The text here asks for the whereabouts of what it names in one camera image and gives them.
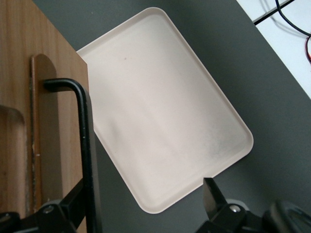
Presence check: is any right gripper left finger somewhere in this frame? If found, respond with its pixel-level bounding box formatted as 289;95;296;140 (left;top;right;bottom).
21;181;86;233

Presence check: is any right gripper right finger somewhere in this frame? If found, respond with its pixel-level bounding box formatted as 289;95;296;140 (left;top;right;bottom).
196;178;264;233

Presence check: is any wooden drawer front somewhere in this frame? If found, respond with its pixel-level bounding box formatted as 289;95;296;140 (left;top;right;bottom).
0;9;85;233

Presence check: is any wooden drawer cabinet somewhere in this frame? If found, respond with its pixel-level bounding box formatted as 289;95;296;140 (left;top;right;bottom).
0;0;89;233

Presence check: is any beige plastic tray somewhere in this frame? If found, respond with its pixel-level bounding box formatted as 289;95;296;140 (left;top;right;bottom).
76;6;255;216

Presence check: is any black metal drawer handle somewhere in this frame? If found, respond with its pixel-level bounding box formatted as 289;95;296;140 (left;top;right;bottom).
43;78;102;233

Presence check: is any red cable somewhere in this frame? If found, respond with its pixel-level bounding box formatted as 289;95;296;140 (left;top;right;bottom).
304;35;311;65

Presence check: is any black cable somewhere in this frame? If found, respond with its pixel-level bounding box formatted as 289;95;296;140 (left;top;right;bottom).
275;0;311;37

